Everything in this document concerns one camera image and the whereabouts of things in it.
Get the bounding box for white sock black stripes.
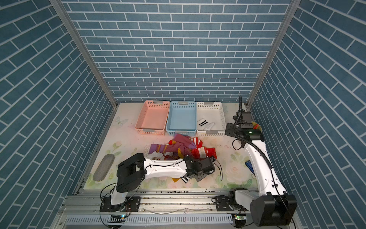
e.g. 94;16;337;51
197;118;215;131

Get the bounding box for purple striped sock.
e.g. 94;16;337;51
149;143;184;154

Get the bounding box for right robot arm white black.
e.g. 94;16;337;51
225;97;297;229

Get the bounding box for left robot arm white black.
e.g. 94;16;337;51
110;153;216;206

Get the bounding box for white plastic basket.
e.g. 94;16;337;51
196;102;226;137

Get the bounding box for light blue plastic basket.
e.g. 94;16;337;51
166;101;197;137

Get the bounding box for pink plastic basket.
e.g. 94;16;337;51
135;100;170;135

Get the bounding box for yellow pen cup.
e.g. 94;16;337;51
252;122;262;132

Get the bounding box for white sock front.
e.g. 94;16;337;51
172;177;189;184

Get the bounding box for red white sock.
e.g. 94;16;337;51
191;147;217;159

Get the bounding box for red striped sock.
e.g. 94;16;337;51
192;137;203;149

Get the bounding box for purple sock in pile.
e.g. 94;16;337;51
168;134;196;158

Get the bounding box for grey oval pad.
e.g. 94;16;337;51
93;154;115;182

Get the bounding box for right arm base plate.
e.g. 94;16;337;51
212;195;239;211

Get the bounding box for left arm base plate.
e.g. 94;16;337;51
100;196;141;213

